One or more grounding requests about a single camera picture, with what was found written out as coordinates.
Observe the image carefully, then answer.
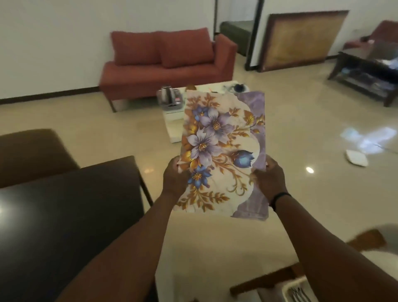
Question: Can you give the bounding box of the white cutlery basket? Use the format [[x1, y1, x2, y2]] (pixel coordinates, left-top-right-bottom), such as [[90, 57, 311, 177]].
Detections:
[[282, 276, 315, 302]]

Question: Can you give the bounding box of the dark green bed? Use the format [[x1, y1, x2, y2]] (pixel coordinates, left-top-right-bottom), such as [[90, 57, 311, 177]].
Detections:
[[220, 21, 254, 57]]

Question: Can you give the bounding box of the person's right forearm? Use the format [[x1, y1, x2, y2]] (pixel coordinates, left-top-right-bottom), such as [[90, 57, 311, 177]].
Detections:
[[275, 195, 398, 302]]

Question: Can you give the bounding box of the dark red armchair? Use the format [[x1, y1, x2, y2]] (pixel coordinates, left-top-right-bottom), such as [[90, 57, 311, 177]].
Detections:
[[343, 20, 398, 50]]

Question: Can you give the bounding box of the white low table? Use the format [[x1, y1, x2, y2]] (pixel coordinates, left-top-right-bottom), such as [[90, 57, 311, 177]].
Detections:
[[162, 80, 250, 144]]

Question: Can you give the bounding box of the brown chair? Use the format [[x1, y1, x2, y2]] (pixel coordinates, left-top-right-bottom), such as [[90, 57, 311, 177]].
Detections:
[[0, 129, 81, 189]]

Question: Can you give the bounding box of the dark wooden coffee table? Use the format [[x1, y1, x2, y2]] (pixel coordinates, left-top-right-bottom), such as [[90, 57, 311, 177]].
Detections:
[[328, 40, 398, 107]]

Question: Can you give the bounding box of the floral printed cloth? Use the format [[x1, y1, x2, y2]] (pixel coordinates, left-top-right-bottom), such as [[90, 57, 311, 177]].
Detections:
[[173, 90, 270, 222]]

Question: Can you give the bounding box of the silver electric kettle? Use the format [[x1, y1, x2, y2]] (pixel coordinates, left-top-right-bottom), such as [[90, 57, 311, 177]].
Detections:
[[157, 86, 181, 108]]

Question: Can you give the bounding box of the large framed board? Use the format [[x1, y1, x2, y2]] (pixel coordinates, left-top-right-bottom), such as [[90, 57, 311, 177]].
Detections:
[[258, 10, 349, 73]]

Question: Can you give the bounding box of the red sofa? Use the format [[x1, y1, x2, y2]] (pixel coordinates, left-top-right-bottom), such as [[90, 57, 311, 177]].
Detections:
[[99, 28, 238, 112]]

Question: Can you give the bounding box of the person's right hand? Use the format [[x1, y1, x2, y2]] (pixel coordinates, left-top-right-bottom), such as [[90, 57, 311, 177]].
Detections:
[[249, 155, 289, 203]]

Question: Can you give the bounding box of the black wrist band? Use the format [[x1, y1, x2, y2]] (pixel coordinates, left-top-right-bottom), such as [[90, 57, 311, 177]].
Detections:
[[270, 192, 292, 212]]

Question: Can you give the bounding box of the red sofa cushion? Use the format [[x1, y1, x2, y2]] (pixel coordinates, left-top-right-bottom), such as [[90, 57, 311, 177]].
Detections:
[[111, 31, 163, 66], [159, 28, 215, 69]]

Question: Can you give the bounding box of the dark dining table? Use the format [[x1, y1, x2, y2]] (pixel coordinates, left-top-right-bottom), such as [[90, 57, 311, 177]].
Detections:
[[0, 156, 159, 302]]

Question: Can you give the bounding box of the person's left hand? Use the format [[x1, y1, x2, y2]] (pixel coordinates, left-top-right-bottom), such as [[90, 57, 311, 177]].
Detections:
[[162, 156, 191, 200]]

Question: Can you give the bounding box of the person's left forearm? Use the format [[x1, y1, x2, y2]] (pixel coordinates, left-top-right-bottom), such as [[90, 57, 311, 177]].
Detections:
[[57, 190, 178, 302]]

